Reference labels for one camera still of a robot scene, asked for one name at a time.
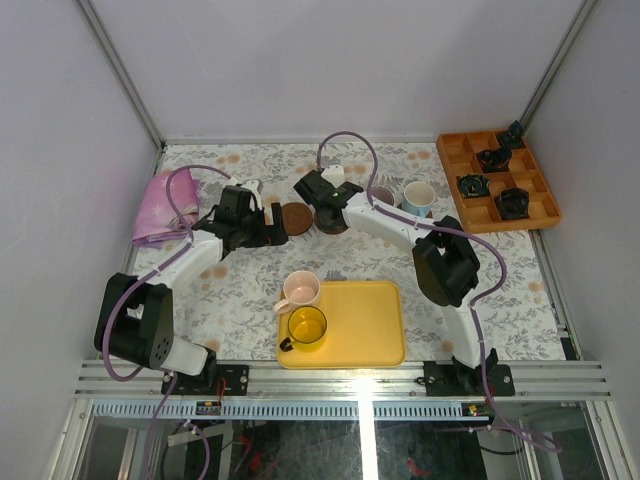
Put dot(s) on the black part lower compartment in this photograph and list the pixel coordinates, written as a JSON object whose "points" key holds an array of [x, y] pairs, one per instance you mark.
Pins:
{"points": [[513, 204]]}

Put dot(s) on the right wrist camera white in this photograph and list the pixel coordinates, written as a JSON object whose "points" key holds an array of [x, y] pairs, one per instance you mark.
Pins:
{"points": [[334, 174]]}

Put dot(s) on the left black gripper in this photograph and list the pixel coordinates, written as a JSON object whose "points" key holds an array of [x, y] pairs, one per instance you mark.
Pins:
{"points": [[270, 229]]}

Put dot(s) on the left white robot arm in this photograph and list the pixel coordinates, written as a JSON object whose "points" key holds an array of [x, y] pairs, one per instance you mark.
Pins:
{"points": [[136, 320]]}

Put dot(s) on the purple mug black handle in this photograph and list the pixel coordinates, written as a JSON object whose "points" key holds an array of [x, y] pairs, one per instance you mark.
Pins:
{"points": [[383, 195]]}

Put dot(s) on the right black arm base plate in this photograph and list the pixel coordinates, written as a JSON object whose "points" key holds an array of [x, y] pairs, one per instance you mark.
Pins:
{"points": [[456, 380]]}

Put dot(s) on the black yellow part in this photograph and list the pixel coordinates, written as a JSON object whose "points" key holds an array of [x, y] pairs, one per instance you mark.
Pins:
{"points": [[473, 186]]}

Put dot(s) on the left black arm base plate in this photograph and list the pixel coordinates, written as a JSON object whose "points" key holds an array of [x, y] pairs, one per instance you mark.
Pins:
{"points": [[223, 380]]}

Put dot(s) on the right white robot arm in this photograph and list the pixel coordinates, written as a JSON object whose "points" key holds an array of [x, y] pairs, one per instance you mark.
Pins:
{"points": [[445, 263]]}

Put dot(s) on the black part compartment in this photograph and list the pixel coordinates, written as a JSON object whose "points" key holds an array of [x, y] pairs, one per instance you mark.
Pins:
{"points": [[494, 161], [512, 138], [513, 204]]}

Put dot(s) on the brown wooden coaster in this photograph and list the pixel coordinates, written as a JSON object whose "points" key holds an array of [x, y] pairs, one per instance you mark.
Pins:
{"points": [[329, 222], [297, 218]]}

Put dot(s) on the light blue mug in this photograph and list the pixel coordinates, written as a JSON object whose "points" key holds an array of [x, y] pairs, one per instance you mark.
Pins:
{"points": [[418, 199]]}

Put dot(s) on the black part top compartment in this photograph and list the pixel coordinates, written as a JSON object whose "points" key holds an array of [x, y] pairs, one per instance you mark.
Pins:
{"points": [[512, 138]]}

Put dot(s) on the orange compartment tray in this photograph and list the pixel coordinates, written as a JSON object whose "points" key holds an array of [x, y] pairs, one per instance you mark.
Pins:
{"points": [[458, 155]]}

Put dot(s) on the aluminium front rail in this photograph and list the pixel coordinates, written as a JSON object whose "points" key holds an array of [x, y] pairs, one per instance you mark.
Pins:
{"points": [[533, 381]]}

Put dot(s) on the pink purple folded cloth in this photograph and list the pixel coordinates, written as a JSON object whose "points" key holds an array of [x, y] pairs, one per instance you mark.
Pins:
{"points": [[156, 220]]}

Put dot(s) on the light pink mug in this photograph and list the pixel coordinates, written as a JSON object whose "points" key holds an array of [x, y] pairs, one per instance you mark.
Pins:
{"points": [[301, 288]]}

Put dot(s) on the yellow mug black handle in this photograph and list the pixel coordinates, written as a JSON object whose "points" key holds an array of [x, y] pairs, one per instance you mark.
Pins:
{"points": [[306, 330]]}

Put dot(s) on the yellow plastic tray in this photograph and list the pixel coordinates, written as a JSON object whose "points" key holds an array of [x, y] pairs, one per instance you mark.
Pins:
{"points": [[365, 328]]}

